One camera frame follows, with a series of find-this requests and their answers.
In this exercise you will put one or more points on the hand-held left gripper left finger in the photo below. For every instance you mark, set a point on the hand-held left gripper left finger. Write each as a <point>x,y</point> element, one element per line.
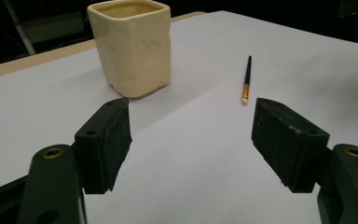
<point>101,146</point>

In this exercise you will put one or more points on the white metal table leg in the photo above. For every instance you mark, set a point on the white metal table leg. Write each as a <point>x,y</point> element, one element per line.
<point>23,35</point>

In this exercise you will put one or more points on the cream ceramic square cup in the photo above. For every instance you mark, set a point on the cream ceramic square cup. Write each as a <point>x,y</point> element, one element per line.
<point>133,53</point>

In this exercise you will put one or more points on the light wooden table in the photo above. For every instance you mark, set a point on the light wooden table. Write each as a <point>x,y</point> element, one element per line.
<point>28,61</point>

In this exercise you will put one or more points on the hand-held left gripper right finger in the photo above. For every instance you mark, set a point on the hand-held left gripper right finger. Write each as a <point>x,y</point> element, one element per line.
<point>287,146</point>

